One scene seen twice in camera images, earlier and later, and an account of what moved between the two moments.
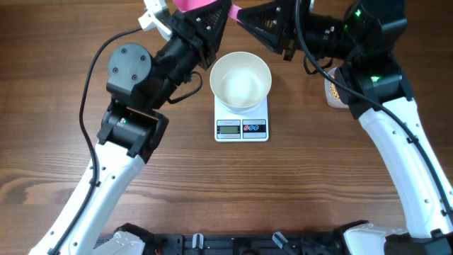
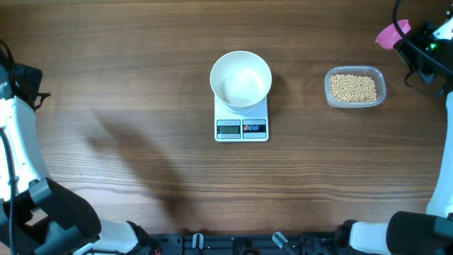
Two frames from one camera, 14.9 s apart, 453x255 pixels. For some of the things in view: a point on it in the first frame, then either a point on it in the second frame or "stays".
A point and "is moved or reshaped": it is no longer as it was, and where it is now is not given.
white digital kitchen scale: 232,127 stays
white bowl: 241,81 stays
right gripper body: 325,36 to 423,36
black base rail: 318,243 stays
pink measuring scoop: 185,6 is moved or reshaped
